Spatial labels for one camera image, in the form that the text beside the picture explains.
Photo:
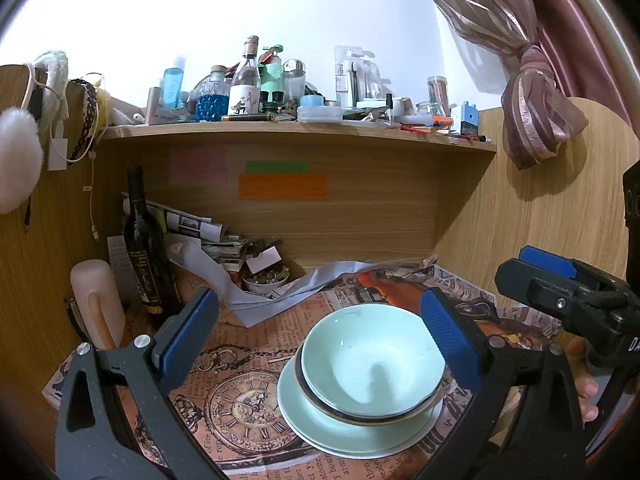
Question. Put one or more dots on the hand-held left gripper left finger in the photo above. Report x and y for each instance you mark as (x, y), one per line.
(187, 340)

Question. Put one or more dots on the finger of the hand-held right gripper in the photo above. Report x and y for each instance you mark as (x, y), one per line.
(547, 260)
(545, 290)

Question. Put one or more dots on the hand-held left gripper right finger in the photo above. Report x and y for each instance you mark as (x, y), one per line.
(450, 342)

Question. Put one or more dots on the mint green bowl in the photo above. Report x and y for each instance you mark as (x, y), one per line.
(370, 355)

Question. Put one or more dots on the white plate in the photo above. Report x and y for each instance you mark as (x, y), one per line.
(395, 451)

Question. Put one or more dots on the pale pink bowl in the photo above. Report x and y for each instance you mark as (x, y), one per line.
(307, 380)

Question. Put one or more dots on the mint green plate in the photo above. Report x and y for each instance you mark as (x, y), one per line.
(300, 425)

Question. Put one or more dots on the person's right hand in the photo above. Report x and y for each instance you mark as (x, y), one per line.
(586, 390)

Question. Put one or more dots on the vintage newspaper print table cover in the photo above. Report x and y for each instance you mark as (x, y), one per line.
(240, 360)

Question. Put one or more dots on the grey paper strip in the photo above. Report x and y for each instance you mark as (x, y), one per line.
(260, 305)

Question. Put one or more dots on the small bowl of beads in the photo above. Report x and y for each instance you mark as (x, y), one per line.
(265, 285)

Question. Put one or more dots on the dark wine bottle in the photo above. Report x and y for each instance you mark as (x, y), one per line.
(145, 250)

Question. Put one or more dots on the white handwritten note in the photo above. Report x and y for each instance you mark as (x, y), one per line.
(117, 260)

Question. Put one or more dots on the stack of newspapers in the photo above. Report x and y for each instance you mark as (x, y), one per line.
(210, 232)

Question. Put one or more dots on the pale pink card box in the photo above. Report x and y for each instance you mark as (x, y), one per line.
(262, 259)

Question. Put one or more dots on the cream plastic bottle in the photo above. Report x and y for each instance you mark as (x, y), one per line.
(87, 285)

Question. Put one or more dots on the blue white paper packet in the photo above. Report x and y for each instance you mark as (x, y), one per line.
(55, 385)

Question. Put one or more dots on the blue pencil sharpener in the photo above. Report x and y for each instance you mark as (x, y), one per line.
(469, 120)

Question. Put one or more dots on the pink sticky note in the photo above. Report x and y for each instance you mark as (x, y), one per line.
(197, 167)

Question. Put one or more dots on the white tube orange cap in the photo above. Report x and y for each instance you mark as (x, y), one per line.
(442, 121)

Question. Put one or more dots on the red tasselled item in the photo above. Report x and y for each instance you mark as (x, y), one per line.
(415, 128)

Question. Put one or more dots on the glass jar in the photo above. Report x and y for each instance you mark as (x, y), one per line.
(429, 110)

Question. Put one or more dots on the green sticky note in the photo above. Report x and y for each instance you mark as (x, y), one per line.
(275, 166)

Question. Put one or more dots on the clear jar of pencils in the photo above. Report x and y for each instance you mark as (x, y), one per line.
(438, 92)

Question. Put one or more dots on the white box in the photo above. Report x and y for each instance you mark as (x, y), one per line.
(402, 106)

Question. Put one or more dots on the white charger plug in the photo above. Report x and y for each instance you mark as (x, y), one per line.
(57, 155)

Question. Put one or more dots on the pink striped curtain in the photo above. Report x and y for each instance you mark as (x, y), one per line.
(500, 35)

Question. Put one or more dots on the white small gadget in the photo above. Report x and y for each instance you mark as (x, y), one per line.
(127, 117)

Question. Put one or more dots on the brown pen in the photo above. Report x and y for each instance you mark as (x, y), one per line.
(247, 117)

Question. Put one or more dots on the cardboard tube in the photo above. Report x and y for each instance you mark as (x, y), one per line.
(153, 105)

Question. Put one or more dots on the dark patterned headband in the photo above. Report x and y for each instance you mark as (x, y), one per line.
(87, 120)

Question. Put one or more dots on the yellow hanging item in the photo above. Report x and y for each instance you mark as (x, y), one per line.
(103, 107)

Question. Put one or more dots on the white fluffy earmuffs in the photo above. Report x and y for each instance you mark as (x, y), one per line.
(17, 160)

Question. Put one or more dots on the clear glass bottle illustrated label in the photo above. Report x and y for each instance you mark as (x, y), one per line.
(244, 95)

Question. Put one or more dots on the clear blister pack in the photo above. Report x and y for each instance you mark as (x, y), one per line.
(347, 77)
(372, 77)

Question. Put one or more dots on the blue liquid bottle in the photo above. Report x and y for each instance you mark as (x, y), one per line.
(174, 85)

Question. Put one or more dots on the clear plastic box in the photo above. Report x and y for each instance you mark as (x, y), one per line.
(320, 113)

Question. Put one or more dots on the round blue tin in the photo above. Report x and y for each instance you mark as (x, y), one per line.
(312, 100)

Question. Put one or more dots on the green pump bottle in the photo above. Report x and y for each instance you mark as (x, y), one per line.
(272, 72)

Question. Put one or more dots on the clear bottle silver cap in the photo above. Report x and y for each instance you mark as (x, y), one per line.
(294, 80)

